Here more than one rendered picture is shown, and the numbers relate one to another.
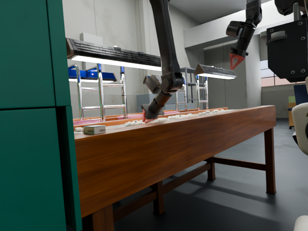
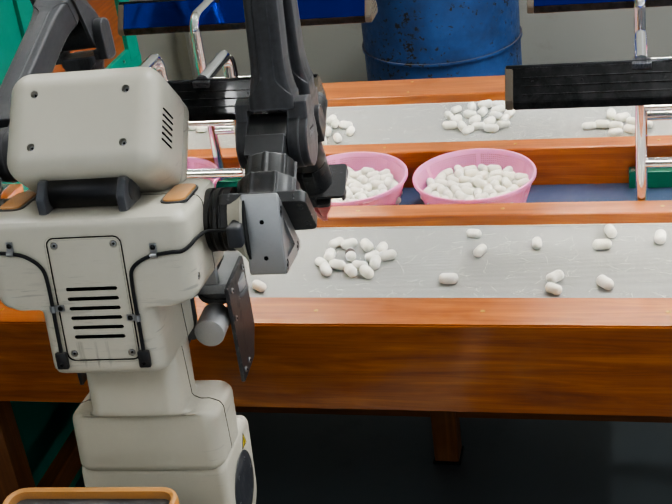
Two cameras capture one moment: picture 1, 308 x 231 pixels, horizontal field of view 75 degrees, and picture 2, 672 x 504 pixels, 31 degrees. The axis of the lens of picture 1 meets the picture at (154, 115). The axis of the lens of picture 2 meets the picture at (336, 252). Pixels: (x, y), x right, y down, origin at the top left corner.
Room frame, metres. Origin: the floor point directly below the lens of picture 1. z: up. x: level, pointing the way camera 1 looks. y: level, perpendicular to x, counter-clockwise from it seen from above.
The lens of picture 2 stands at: (0.19, -2.02, 1.87)
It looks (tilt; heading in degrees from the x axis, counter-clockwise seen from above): 28 degrees down; 62
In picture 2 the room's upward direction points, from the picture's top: 8 degrees counter-clockwise
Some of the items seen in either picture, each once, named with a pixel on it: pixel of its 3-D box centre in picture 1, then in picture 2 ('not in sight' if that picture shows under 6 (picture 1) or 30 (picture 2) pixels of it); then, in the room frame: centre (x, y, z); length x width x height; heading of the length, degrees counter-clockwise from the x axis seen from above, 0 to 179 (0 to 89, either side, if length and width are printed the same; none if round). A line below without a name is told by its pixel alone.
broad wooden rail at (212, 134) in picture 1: (223, 129); (382, 350); (1.13, -0.39, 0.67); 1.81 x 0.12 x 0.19; 136
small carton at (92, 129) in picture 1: (94, 129); not in sight; (0.55, 0.17, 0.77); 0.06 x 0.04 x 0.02; 46
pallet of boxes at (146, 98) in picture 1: (167, 118); not in sight; (4.17, -0.28, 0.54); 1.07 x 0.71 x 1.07; 140
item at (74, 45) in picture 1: (128, 57); (166, 98); (1.00, 0.11, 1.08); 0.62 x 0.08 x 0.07; 136
